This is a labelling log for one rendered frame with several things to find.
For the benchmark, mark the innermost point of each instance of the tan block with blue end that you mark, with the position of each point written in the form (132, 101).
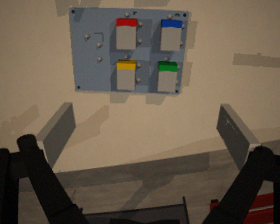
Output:
(170, 35)

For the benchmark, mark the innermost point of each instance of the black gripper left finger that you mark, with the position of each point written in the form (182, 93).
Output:
(35, 160)

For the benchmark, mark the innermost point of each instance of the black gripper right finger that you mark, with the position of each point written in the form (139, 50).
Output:
(253, 161)

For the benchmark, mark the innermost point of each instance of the small grey block with red end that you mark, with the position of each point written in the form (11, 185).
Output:
(126, 30)

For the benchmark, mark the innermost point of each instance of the tan block with yellow end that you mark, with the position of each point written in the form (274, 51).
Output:
(126, 74)

